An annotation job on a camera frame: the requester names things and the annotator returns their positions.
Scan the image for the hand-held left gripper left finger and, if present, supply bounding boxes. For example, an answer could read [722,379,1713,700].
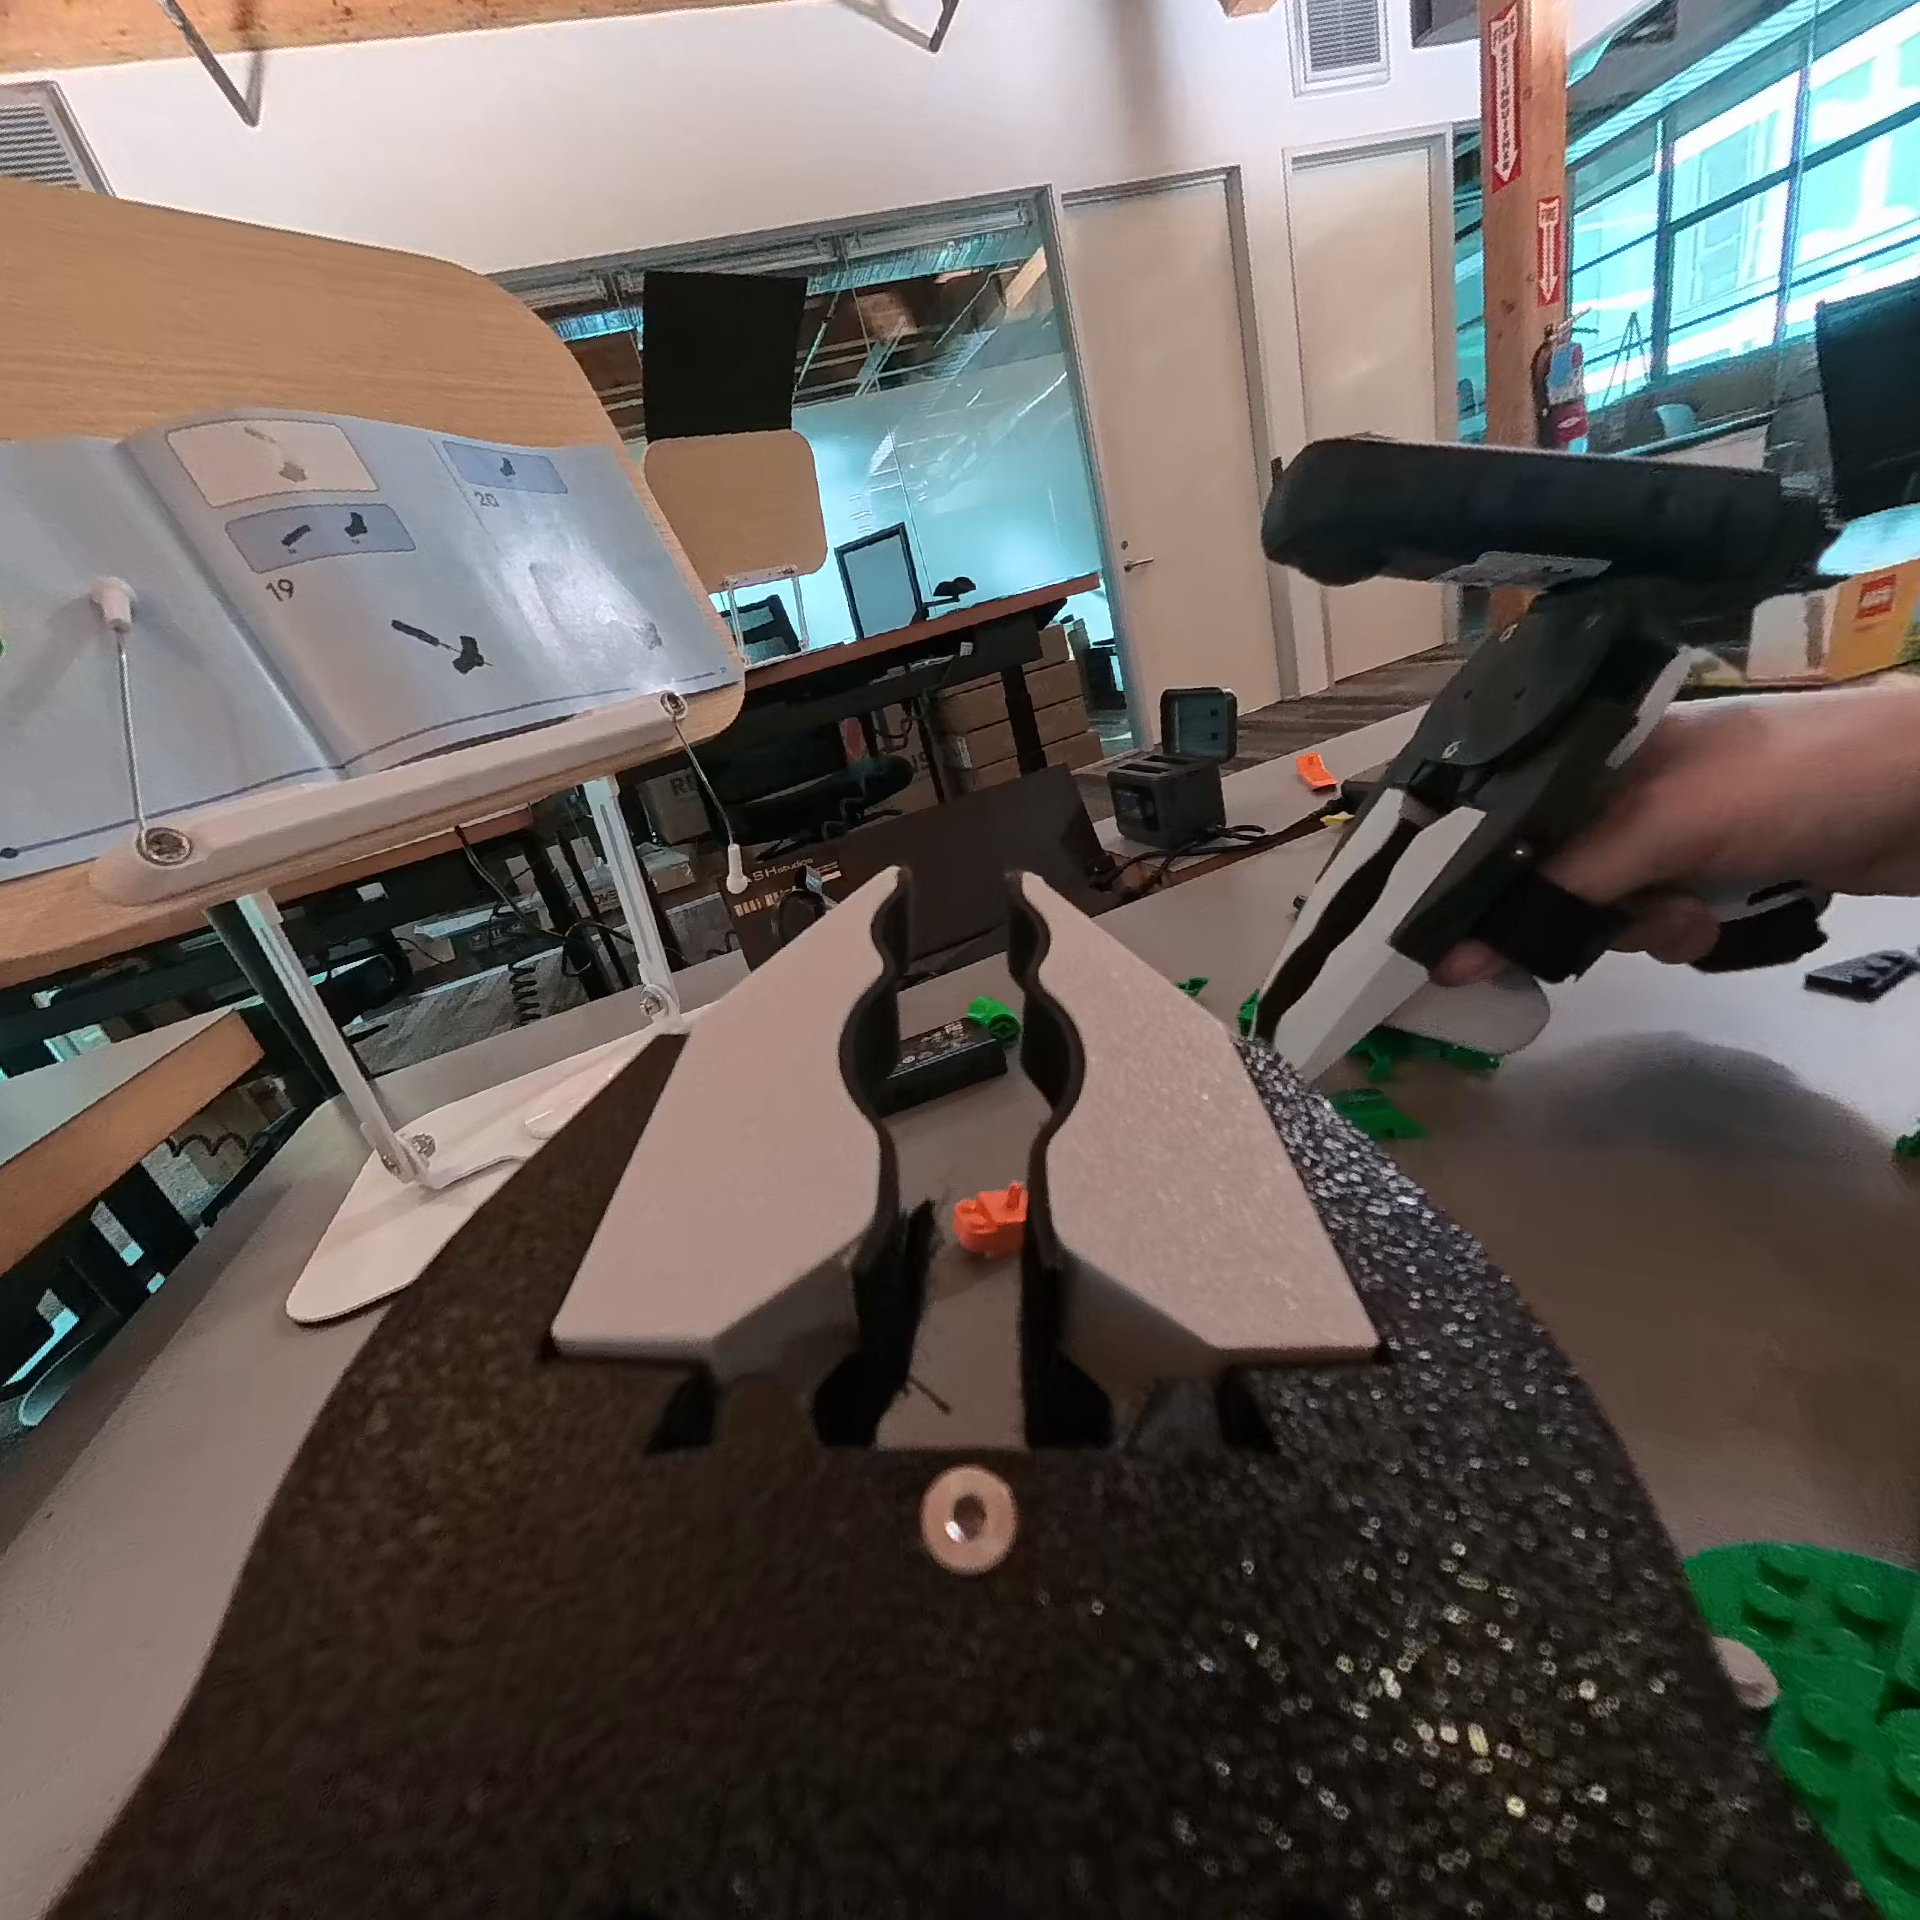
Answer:
[546,864,918,1392]

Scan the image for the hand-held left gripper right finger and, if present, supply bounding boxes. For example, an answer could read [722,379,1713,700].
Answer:
[1007,870,1383,1392]

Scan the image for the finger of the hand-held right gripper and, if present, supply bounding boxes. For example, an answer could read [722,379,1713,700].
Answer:
[1249,784,1409,1049]
[1289,809,1520,1086]

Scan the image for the pile of green bricks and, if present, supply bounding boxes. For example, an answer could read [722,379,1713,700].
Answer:
[1175,972,1504,1146]

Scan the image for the green brick plant model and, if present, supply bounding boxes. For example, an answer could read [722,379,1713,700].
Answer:
[1680,1538,1920,1920]

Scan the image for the person's right forearm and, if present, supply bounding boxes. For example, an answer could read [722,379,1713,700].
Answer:
[1823,674,1920,899]

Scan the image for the grey desk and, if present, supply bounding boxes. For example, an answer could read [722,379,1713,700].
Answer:
[0,698,1920,1920]

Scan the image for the brown background desk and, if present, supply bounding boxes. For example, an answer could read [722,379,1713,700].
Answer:
[739,570,1107,782]

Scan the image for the person's right hand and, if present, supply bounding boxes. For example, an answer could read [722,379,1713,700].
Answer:
[1432,681,1827,993]

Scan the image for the black battery charger case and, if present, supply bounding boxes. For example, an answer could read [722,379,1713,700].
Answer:
[1107,684,1241,846]

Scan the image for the red fire extinguisher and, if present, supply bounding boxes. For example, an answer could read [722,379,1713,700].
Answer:
[1529,317,1593,453]

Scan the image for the stack of cardboard boxes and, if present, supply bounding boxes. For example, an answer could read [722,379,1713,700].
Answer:
[929,620,1107,793]

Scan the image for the white door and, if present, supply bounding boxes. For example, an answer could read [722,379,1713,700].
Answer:
[1282,136,1471,688]
[1057,169,1280,712]

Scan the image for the yellow toy brick box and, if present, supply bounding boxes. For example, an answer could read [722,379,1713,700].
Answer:
[1744,550,1920,688]

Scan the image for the black office chair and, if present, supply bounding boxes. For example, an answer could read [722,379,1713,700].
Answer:
[697,748,922,849]

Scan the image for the black computer monitor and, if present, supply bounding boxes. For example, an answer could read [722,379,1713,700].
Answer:
[832,522,929,642]
[1813,277,1920,522]

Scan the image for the office windows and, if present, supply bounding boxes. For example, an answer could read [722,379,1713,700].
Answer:
[1453,0,1920,453]

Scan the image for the instruction booklet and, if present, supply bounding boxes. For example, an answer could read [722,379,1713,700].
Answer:
[0,406,741,890]

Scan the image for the black square panel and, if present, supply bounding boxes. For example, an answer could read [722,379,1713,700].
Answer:
[640,267,815,449]

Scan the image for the black camera battery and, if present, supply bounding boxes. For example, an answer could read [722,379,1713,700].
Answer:
[874,998,1011,1118]

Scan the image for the wooden post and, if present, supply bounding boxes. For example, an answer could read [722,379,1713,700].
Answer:
[1474,0,1578,453]

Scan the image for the wall air vent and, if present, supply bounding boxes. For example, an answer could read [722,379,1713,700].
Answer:
[0,82,110,197]
[1289,0,1392,86]

